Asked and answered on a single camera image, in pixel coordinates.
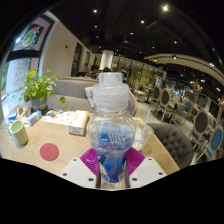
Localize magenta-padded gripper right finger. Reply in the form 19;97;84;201
125;147;168;189

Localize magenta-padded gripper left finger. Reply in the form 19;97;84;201
60;147;101;188

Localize clear blue-labelled drink bottle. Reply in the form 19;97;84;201
86;71;137;191

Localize flat round red coaster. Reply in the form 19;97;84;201
39;142;60;162

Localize clear plastic cup with straw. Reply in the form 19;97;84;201
133;106;155;153

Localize grey tufted chair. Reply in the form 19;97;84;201
147;122;196;170

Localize flat white cardboard box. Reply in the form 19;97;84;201
40;109;90;137

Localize light blue tissue box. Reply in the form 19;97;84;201
26;110;43;127

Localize light green mug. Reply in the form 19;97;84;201
6;119;30;148

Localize group of blue-backed dining chairs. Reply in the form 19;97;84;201
149;84;224;163

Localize grey patterned cushion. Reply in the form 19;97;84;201
83;85;98;110

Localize grey upholstered booth sofa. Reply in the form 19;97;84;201
46;76;139;117

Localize brown cardboard holder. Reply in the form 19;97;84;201
15;104;33;122

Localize green potted plant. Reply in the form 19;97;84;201
17;68;67;113

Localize person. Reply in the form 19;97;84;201
120;68;130;85
84;64;101;80

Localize group of ceiling spot lights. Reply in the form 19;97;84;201
91;3;216;54

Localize colourful framed wall poster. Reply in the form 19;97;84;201
10;15;55;53

